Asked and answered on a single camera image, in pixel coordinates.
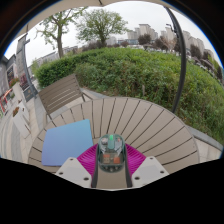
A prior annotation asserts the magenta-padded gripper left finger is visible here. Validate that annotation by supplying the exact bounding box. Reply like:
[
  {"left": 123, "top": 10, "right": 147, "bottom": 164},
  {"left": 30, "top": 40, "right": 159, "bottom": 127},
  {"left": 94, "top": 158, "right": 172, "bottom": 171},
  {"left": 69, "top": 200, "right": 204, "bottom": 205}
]
[{"left": 54, "top": 143, "right": 100, "bottom": 189}]

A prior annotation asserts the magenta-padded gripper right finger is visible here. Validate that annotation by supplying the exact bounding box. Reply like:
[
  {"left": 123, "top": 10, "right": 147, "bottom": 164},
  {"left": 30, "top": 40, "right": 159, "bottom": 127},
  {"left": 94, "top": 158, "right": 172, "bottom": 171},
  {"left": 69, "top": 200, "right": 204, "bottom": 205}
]
[{"left": 124, "top": 143, "right": 170, "bottom": 188}]

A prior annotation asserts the transparent green computer mouse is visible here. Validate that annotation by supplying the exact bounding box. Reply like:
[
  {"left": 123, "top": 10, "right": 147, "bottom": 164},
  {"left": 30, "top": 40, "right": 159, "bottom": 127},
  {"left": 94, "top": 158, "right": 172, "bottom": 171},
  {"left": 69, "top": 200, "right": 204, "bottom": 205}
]
[{"left": 97, "top": 133, "right": 128, "bottom": 173}]

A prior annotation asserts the blue mouse pad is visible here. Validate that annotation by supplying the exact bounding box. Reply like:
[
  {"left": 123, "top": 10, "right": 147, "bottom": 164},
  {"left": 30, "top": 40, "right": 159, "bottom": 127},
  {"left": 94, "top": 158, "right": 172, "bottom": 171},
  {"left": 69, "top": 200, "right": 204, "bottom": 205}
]
[{"left": 41, "top": 118, "right": 95, "bottom": 167}]

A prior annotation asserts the slatted brown outdoor chair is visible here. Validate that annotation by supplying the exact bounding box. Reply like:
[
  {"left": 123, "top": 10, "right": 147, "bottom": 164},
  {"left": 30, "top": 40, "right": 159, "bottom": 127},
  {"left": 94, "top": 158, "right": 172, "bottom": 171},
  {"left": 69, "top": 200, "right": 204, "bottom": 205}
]
[{"left": 37, "top": 73, "right": 93, "bottom": 121}]

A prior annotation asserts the green hedge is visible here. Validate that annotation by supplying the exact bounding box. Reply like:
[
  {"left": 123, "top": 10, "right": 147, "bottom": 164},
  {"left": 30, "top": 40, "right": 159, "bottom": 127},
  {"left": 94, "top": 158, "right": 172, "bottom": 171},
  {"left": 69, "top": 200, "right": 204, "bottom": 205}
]
[{"left": 34, "top": 46, "right": 224, "bottom": 145}]

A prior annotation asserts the beige patio umbrella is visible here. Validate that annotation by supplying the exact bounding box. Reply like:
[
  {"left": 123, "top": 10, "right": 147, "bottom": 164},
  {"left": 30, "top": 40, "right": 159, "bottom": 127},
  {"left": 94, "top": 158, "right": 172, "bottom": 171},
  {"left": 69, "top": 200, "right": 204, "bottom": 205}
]
[{"left": 24, "top": 0, "right": 188, "bottom": 115}]

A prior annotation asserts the dark sign pillar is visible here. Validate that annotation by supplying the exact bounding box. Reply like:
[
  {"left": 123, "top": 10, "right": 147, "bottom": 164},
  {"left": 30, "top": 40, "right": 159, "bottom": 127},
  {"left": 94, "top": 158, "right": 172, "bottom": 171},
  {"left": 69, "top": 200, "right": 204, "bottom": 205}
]
[{"left": 15, "top": 33, "right": 40, "bottom": 103}]

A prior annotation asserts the thin-crowned tree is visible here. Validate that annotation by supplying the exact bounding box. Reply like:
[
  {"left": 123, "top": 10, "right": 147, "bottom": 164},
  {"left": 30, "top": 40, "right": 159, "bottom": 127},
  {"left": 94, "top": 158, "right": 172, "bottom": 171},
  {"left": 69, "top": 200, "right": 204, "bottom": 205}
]
[{"left": 35, "top": 6, "right": 88, "bottom": 60}]

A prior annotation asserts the group of apartment buildings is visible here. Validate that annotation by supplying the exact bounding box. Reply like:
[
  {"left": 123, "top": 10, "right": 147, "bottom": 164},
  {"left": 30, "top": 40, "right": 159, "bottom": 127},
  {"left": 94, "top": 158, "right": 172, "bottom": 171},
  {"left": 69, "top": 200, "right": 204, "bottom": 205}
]
[{"left": 126, "top": 23, "right": 215, "bottom": 62}]

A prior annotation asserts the full-crowned tree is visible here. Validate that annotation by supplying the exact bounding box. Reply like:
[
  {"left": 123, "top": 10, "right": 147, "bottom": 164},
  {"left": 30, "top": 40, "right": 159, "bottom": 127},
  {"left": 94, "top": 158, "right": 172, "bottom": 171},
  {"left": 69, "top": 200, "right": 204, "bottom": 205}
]
[{"left": 75, "top": 8, "right": 130, "bottom": 47}]

